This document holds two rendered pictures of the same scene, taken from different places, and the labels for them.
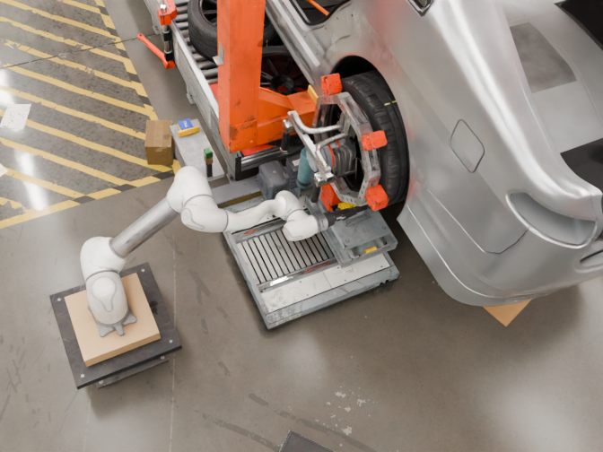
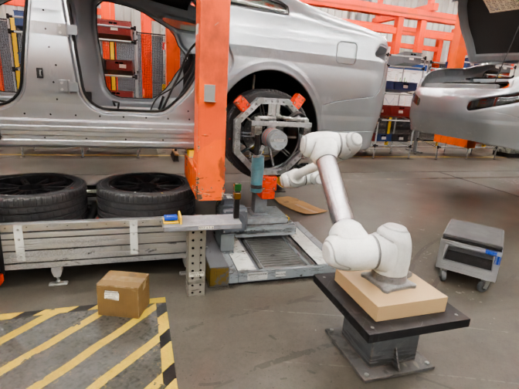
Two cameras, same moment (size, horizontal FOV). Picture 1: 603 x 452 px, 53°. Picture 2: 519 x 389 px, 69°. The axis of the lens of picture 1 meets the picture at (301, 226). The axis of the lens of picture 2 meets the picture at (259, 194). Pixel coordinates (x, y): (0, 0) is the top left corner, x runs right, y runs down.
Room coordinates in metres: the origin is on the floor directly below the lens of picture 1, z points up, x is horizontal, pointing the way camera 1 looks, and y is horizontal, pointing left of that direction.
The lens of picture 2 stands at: (1.24, 2.49, 1.19)
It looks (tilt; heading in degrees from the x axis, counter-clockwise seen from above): 16 degrees down; 287
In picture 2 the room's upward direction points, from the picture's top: 4 degrees clockwise
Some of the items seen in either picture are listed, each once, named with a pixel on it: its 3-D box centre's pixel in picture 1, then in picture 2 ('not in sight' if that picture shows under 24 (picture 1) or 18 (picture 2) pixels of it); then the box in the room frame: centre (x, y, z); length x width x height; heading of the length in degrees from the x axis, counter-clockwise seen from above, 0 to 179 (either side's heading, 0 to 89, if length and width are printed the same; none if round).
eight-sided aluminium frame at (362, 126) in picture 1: (344, 149); (270, 136); (1.97, -0.13, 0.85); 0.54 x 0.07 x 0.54; 35
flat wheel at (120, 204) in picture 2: (281, 94); (147, 198); (2.72, 0.27, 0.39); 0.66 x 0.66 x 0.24
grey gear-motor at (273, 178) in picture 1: (293, 181); (228, 220); (2.18, 0.09, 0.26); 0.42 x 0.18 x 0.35; 125
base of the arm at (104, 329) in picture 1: (112, 315); (391, 275); (1.09, 0.79, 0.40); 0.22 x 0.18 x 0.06; 40
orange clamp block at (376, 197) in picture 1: (376, 197); not in sight; (1.71, -0.32, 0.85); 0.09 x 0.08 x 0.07; 35
